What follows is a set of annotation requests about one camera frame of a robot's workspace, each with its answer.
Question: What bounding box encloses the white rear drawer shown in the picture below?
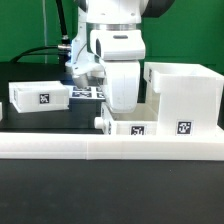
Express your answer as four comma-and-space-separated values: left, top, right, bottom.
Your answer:
9, 81, 69, 113

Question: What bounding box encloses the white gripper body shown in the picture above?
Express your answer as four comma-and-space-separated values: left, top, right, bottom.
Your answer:
90, 30, 145, 113

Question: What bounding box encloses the white drawer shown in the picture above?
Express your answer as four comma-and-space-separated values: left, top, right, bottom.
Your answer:
94, 102, 158, 136
9, 81, 69, 113

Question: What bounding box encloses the marker tag sheet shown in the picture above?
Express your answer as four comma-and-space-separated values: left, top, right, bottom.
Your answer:
66, 85, 105, 100

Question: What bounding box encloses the white drawer cabinet box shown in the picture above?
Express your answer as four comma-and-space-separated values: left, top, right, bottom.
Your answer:
144, 62, 224, 136

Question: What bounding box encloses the black cable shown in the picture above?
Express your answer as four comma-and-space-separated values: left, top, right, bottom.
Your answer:
9, 0, 72, 64

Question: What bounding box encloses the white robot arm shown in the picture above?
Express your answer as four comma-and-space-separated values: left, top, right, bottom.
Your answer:
66, 0, 175, 113

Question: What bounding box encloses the white front drawer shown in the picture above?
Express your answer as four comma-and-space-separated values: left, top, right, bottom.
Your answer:
94, 102, 158, 136

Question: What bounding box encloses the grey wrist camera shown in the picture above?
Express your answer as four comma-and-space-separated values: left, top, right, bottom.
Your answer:
72, 51, 104, 88

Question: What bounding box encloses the white L-shaped fence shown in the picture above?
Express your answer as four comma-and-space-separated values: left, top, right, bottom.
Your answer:
0, 130, 224, 161

